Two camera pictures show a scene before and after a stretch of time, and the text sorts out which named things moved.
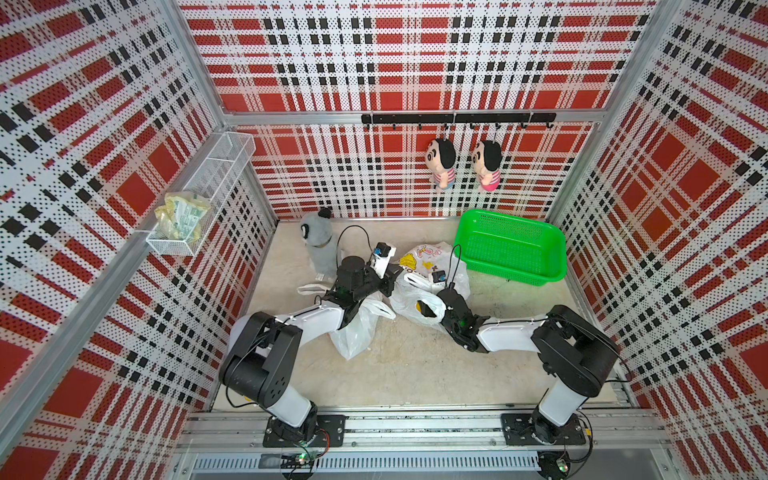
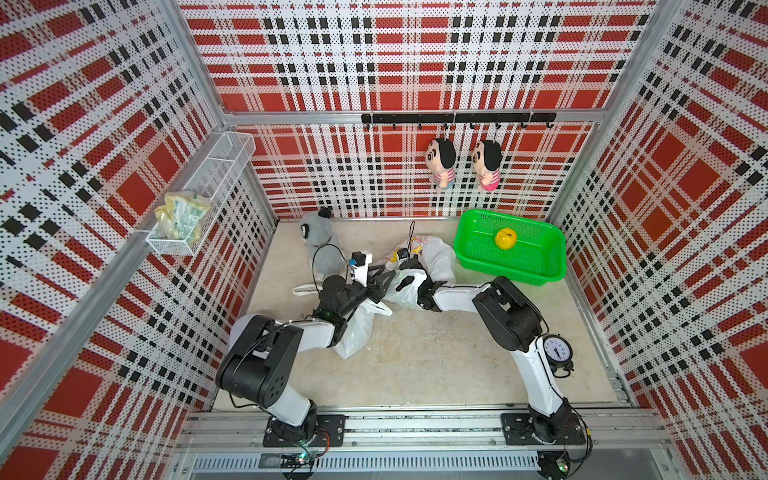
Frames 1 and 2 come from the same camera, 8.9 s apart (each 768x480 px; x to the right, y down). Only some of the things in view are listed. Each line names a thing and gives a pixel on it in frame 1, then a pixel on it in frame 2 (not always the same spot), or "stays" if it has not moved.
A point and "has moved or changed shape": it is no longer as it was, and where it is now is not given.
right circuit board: x=554 y=465 stays
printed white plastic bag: x=429 y=268 has moved or changed shape
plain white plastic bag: x=356 y=335 stays
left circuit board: x=299 y=461 stays
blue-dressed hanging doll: x=441 y=159 stays
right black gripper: x=425 y=309 → x=398 y=288
